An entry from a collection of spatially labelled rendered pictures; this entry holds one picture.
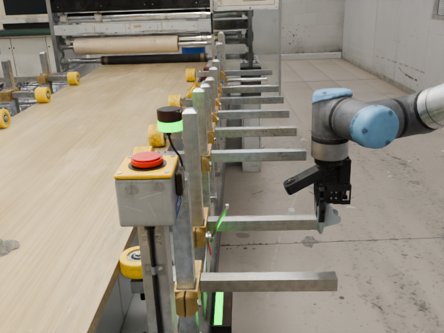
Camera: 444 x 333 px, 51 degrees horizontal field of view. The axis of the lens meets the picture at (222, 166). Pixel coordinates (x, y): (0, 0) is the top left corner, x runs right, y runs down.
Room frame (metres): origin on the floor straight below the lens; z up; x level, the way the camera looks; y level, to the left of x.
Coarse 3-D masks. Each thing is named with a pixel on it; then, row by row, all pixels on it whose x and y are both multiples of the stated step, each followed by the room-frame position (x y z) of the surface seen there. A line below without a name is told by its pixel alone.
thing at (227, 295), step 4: (224, 292) 0.99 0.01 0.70; (228, 292) 0.99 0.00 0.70; (224, 296) 0.97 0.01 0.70; (228, 296) 0.97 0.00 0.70; (224, 300) 0.96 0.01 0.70; (228, 300) 0.96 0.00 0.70; (224, 304) 0.94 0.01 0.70; (228, 304) 0.94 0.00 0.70; (224, 308) 0.93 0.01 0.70; (228, 308) 0.93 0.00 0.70; (224, 312) 0.91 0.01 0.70; (228, 312) 0.91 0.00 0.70; (224, 316) 0.90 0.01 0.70; (228, 316) 0.90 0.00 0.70; (224, 320) 0.88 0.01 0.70; (228, 320) 0.88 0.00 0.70
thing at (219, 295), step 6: (216, 294) 0.98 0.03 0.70; (222, 294) 0.98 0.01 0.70; (216, 300) 0.96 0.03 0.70; (222, 300) 0.96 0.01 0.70; (216, 306) 0.94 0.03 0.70; (222, 306) 0.94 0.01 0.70; (216, 312) 0.91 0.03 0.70; (222, 312) 0.91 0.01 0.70; (216, 318) 0.89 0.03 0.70; (216, 324) 0.87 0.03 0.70
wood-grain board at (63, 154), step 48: (96, 96) 2.50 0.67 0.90; (144, 96) 2.46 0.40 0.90; (0, 144) 1.69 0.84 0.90; (48, 144) 1.67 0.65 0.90; (96, 144) 1.65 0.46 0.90; (144, 144) 1.63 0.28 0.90; (0, 192) 1.22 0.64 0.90; (48, 192) 1.21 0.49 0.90; (96, 192) 1.20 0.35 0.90; (48, 240) 0.93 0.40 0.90; (96, 240) 0.93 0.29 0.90; (0, 288) 0.76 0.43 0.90; (48, 288) 0.75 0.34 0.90; (96, 288) 0.74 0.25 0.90
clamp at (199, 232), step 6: (204, 210) 1.12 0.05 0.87; (204, 216) 1.09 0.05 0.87; (204, 222) 1.05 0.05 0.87; (198, 228) 1.03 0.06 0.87; (204, 228) 1.03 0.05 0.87; (198, 234) 1.01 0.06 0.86; (204, 234) 1.02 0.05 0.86; (198, 240) 1.01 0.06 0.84; (204, 240) 1.01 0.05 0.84; (198, 246) 1.01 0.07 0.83
